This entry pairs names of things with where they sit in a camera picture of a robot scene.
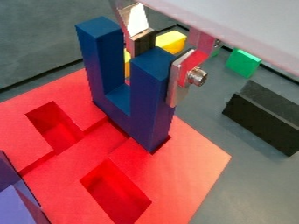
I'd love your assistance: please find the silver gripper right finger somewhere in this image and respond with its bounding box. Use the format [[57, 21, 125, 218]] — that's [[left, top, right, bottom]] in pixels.
[[166, 27, 218, 108]]

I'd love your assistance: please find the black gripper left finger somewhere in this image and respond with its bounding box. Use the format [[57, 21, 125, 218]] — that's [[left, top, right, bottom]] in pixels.
[[109, 0, 157, 57]]

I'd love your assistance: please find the blue U-shaped block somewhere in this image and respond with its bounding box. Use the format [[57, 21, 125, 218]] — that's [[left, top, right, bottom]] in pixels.
[[77, 17, 174, 152]]

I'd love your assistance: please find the black angled fixture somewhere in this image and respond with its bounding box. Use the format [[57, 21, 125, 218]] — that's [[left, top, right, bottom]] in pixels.
[[222, 80, 299, 157]]

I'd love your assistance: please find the yellow long bar block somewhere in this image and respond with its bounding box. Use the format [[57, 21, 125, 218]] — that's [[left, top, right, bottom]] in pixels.
[[125, 31, 187, 78]]

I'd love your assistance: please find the green stepped block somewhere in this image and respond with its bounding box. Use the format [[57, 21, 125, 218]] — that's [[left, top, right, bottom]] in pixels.
[[226, 48, 262, 78]]

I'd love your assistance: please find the red slotted base block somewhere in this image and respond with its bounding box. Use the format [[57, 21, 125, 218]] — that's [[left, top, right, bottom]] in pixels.
[[0, 71, 231, 224]]

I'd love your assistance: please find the purple U-shaped block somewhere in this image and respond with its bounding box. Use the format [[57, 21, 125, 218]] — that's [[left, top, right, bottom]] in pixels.
[[0, 150, 51, 224]]

